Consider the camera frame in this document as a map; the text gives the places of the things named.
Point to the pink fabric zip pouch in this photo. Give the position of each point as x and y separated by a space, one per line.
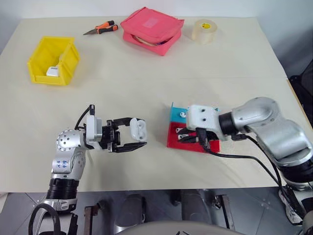
151 24

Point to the clear packing tape roll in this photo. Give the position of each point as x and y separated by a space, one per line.
205 33

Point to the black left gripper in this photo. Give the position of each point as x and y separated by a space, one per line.
110 135

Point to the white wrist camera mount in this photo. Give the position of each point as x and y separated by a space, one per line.
203 117
91 129

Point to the red and blue tray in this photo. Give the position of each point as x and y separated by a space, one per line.
176 140

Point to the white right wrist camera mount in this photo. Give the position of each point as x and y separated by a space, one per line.
203 117

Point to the white earbud charging case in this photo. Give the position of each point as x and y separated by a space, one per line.
52 71

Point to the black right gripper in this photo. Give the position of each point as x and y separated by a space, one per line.
215 136

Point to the rusty metal table leg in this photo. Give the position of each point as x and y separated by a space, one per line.
226 210
89 220

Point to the black chair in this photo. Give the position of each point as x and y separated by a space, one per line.
304 83

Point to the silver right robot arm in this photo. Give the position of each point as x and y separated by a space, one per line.
271 132

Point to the grey robot torso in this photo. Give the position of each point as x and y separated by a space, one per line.
171 228

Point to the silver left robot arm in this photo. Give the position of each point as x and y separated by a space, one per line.
67 156

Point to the yellow plastic storage bin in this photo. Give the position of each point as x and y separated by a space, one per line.
41 79

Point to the dark rounded shape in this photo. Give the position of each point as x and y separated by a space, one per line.
130 210

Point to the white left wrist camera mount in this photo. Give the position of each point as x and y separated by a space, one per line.
91 129

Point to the white sneaker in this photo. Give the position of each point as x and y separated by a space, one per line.
291 208

